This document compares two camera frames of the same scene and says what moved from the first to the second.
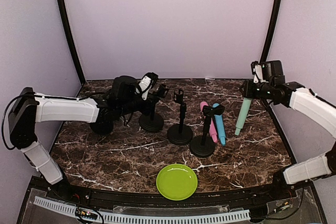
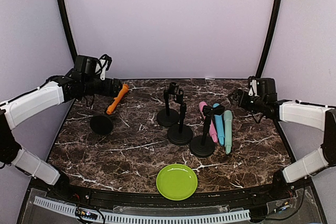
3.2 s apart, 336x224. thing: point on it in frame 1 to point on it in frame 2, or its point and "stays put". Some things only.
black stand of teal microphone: (152, 121) to (167, 116)
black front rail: (147, 199) stays put
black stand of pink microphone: (180, 134) stays put
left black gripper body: (145, 109) to (114, 92)
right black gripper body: (260, 94) to (247, 105)
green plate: (176, 182) stays put
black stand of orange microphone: (103, 125) stays put
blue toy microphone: (220, 127) stays put
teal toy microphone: (242, 114) to (228, 117)
